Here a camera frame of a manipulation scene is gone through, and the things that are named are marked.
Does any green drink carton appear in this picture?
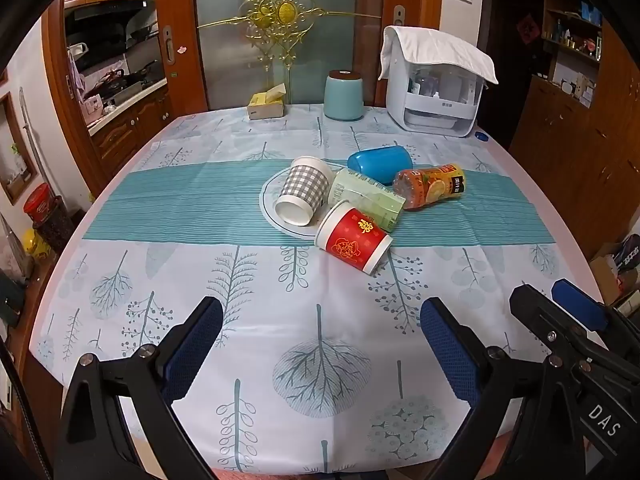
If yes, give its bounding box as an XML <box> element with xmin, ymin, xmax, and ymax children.
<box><xmin>327</xmin><ymin>168</ymin><xmax>407</xmax><ymax>233</ymax></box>

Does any yellow tissue box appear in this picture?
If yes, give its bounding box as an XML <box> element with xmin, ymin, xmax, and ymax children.
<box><xmin>246</xmin><ymin>83</ymin><xmax>288</xmax><ymax>121</ymax></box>

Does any white cloth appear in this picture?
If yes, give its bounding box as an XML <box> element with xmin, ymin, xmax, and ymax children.
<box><xmin>378</xmin><ymin>25</ymin><xmax>500</xmax><ymax>85</ymax></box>

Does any wooden shelf cabinet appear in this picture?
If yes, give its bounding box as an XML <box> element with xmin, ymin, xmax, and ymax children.
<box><xmin>510</xmin><ymin>0</ymin><xmax>640</xmax><ymax>261</ymax></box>

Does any dark storage jar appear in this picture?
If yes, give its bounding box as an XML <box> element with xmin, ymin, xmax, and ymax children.
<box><xmin>35</xmin><ymin>197</ymin><xmax>76</xmax><ymax>253</ymax></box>

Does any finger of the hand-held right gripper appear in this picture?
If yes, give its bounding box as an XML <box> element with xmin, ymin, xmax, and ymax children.
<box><xmin>509</xmin><ymin>284</ymin><xmax>587</xmax><ymax>358</ymax></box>
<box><xmin>551</xmin><ymin>278</ymin><xmax>640</xmax><ymax>361</ymax></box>

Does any gold door ornament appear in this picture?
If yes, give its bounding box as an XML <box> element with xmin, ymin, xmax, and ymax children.
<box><xmin>197</xmin><ymin>0</ymin><xmax>386</xmax><ymax>81</ymax></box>

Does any cardboard box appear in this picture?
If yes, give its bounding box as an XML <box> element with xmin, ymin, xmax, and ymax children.
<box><xmin>589</xmin><ymin>235</ymin><xmax>640</xmax><ymax>306</ymax></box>

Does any frosted glass door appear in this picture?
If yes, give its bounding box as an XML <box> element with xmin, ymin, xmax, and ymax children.
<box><xmin>194</xmin><ymin>0</ymin><xmax>358</xmax><ymax>111</ymax></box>

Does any white plate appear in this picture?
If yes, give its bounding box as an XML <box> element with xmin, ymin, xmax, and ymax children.
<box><xmin>260</xmin><ymin>165</ymin><xmax>351</xmax><ymax>238</ymax></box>

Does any grey checked paper cup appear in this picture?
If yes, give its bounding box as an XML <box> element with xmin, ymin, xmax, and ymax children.
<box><xmin>274</xmin><ymin>156</ymin><xmax>335</xmax><ymax>226</ymax></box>

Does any red paper door decoration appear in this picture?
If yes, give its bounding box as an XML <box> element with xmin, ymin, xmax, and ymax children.
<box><xmin>516</xmin><ymin>16</ymin><xmax>540</xmax><ymax>43</ymax></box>

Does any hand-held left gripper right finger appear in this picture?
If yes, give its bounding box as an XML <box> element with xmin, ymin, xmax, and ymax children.
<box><xmin>419</xmin><ymin>297</ymin><xmax>590</xmax><ymax>480</ymax></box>

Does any blue plastic cup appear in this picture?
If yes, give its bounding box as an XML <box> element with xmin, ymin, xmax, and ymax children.
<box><xmin>347</xmin><ymin>145</ymin><xmax>415</xmax><ymax>186</ymax></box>

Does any range hood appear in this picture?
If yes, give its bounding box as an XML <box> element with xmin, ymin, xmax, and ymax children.
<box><xmin>65</xmin><ymin>0</ymin><xmax>158</xmax><ymax>36</ymax></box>

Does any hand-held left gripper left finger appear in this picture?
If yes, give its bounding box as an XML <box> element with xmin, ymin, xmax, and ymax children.
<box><xmin>52</xmin><ymin>296</ymin><xmax>226</xmax><ymax>480</ymax></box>

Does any white countertop appliance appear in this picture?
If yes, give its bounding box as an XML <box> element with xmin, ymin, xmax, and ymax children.
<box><xmin>387</xmin><ymin>55</ymin><xmax>487</xmax><ymax>138</ymax></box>

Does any orange drink bottle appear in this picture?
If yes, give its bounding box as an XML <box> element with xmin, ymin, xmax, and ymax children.
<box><xmin>392</xmin><ymin>162</ymin><xmax>467</xmax><ymax>211</ymax></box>

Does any red paper cup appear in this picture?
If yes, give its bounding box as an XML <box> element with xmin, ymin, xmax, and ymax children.
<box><xmin>314</xmin><ymin>200</ymin><xmax>394</xmax><ymax>276</ymax></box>

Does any light blue canister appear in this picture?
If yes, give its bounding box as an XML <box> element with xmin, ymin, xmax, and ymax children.
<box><xmin>323</xmin><ymin>70</ymin><xmax>365</xmax><ymax>122</ymax></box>

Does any wooden kitchen counter cabinet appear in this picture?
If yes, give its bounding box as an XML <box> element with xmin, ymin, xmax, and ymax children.
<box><xmin>87</xmin><ymin>85</ymin><xmax>176</xmax><ymax>181</ymax></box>

